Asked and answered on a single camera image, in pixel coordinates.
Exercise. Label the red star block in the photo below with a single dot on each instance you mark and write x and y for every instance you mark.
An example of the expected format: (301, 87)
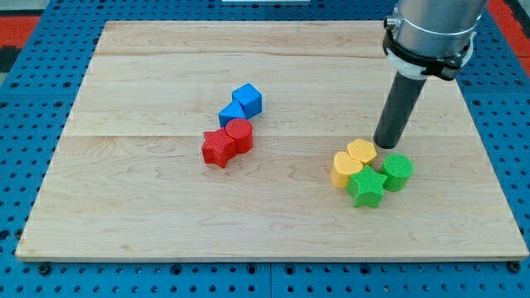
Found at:
(218, 147)

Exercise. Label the yellow heart block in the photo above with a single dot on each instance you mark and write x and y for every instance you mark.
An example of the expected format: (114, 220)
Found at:
(343, 167)

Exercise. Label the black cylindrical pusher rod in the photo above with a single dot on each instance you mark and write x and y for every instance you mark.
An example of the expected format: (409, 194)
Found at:
(397, 110)

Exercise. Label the green cylinder block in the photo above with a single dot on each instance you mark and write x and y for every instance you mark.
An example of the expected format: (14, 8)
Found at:
(398, 169)

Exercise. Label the green star block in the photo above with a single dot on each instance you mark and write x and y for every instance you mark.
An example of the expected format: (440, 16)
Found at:
(366, 188)

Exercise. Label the red cylinder block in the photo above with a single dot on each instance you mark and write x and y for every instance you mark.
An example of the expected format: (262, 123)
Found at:
(241, 131)

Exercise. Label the blue cube block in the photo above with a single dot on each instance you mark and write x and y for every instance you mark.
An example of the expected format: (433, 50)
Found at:
(249, 99)

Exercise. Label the blue triangle block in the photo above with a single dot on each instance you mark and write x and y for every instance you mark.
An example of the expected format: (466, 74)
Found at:
(232, 111)

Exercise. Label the yellow hexagon block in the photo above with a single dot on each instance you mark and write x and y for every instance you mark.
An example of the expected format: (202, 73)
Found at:
(362, 150)

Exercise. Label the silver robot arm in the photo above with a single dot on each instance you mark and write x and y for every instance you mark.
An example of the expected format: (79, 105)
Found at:
(431, 37)

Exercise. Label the wooden board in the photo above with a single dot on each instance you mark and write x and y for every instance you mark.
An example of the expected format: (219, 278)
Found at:
(128, 183)

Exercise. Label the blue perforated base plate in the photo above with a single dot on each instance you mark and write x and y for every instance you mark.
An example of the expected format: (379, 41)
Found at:
(40, 88)

